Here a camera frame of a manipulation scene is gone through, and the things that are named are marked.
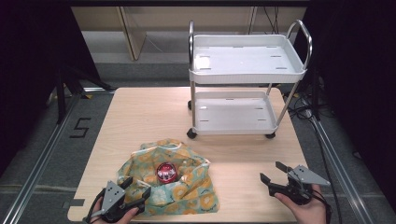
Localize metal floor rail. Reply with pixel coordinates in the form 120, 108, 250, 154
0, 91, 86, 224
306, 106, 377, 224

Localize person's right hand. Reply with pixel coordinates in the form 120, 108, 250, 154
274, 184, 329, 224

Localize white two-tier trolley cart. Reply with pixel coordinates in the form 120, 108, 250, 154
186, 19, 314, 140

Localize right hand-held gripper cable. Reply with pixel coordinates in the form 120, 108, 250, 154
310, 188, 333, 224

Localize black metal stand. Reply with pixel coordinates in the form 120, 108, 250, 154
55, 65, 115, 126

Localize wooden panel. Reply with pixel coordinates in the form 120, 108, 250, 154
116, 7, 148, 62

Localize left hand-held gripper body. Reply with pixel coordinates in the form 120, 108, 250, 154
92, 180, 140, 224

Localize person's left hand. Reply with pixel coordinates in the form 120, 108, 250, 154
92, 199, 140, 224

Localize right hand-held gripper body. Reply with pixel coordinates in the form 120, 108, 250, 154
269, 164, 332, 206

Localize hanging black cables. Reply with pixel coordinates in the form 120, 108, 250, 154
262, 6, 280, 35

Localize green floral cloth bag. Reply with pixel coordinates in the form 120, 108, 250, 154
116, 138, 220, 217

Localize black floor cables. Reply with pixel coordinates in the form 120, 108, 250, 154
287, 91, 316, 121

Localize hand-held gripper cable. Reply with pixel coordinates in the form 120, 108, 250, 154
310, 188, 333, 224
83, 188, 107, 224

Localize black tape floor mark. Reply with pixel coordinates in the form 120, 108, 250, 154
68, 117, 92, 140

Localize red round can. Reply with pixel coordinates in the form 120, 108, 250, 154
155, 161, 178, 185

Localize black tape patch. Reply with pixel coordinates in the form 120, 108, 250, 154
61, 198, 86, 210

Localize left hand-held gripper cable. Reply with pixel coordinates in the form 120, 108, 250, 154
83, 188, 107, 224

